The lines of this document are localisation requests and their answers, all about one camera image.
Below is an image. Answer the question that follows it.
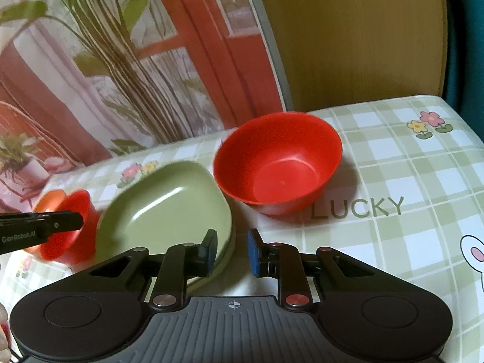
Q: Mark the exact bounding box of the brown wooden headboard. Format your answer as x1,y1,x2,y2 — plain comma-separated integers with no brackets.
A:
247,0,452,113

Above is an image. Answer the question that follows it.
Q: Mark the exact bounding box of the green plate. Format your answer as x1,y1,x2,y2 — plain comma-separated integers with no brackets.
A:
96,161,237,286

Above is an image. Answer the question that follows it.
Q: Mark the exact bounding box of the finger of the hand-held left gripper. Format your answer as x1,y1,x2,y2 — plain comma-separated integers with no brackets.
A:
0,211,84,235

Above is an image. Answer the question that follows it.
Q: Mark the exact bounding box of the printed plant poster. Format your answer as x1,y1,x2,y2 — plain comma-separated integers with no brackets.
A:
0,0,294,213

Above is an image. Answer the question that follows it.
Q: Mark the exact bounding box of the teal curtain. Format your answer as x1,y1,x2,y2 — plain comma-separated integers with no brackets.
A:
439,0,484,142

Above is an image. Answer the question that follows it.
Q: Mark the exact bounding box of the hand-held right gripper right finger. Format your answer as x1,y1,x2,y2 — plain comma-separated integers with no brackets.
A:
247,229,379,309

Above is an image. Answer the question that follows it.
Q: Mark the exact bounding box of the small red bowl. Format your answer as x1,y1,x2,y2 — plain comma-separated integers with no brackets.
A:
31,190,101,264

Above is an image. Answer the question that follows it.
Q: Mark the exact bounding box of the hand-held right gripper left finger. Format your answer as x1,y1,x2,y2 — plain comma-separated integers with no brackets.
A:
89,230,219,309

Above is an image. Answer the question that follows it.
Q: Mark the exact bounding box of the large red bowl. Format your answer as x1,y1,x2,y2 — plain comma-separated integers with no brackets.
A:
213,112,343,216

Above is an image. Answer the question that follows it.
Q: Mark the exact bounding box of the green checked bedsheet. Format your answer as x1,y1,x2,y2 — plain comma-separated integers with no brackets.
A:
0,96,484,363

